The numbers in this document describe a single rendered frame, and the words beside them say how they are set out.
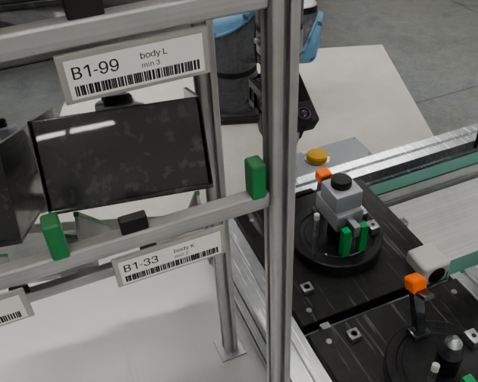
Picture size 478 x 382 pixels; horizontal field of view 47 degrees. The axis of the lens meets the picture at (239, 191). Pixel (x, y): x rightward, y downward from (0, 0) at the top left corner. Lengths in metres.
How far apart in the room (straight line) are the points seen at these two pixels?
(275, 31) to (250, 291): 0.52
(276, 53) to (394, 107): 1.08
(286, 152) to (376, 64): 1.22
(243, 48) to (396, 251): 0.61
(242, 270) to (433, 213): 0.38
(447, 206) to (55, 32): 0.85
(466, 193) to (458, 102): 2.15
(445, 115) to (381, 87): 1.61
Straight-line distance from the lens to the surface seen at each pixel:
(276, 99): 0.37
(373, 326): 0.77
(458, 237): 1.00
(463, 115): 3.12
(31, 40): 0.31
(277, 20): 0.35
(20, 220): 0.44
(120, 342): 0.91
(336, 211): 0.78
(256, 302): 0.80
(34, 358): 0.93
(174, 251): 0.42
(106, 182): 0.44
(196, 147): 0.43
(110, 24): 0.32
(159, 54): 0.33
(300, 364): 0.75
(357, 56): 1.65
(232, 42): 1.26
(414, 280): 0.70
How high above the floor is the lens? 1.58
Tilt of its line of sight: 40 degrees down
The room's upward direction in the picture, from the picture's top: 3 degrees counter-clockwise
